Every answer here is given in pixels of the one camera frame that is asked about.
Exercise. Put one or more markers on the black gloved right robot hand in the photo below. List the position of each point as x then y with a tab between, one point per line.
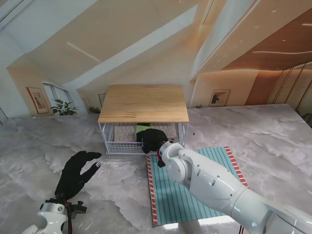
152	140

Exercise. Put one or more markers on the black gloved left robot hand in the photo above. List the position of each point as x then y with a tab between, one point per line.
70	175

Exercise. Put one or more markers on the green computer mouse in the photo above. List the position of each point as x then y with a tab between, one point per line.
141	128

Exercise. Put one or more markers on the teal striped mouse pad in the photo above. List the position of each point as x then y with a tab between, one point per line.
170	200

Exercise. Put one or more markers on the pink keyboard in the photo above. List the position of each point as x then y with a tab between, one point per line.
124	132

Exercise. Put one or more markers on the small green plant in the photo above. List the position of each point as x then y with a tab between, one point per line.
93	109

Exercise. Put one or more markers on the large green leafy plant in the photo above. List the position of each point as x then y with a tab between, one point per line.
64	108

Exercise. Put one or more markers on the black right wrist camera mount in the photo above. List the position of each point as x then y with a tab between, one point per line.
161	162

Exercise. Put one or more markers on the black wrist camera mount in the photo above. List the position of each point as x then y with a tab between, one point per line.
161	162
79	208

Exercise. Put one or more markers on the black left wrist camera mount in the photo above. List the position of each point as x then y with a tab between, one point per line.
79	208

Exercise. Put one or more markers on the small framed wall picture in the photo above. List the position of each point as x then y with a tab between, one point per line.
219	97

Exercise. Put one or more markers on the tall framed wall picture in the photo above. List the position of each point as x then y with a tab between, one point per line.
37	100

